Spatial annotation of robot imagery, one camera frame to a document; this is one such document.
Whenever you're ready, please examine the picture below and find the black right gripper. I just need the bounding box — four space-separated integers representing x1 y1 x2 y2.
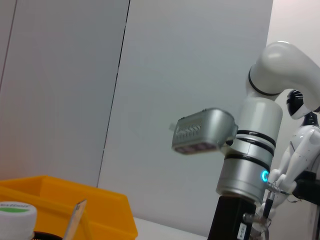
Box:
207 196 258 240

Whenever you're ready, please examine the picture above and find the clear plastic ruler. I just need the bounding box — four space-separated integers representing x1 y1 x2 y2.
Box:
64 199 88 240

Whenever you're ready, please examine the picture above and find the clear green-label water bottle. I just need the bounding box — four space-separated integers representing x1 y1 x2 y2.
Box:
0 201 38 240

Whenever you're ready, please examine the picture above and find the black mesh pen holder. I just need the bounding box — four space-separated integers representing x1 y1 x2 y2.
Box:
32 231 66 240

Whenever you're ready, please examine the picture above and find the white humanoid robot figure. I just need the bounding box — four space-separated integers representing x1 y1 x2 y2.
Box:
259 89 320 218

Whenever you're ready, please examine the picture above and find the yellow plastic bin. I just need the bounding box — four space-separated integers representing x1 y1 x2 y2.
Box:
0 175 139 240

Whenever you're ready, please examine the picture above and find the black humanoid mount bracket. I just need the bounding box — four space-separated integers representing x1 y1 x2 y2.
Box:
292 171 320 205

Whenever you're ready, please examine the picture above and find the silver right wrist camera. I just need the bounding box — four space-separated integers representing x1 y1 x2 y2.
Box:
171 107 238 155

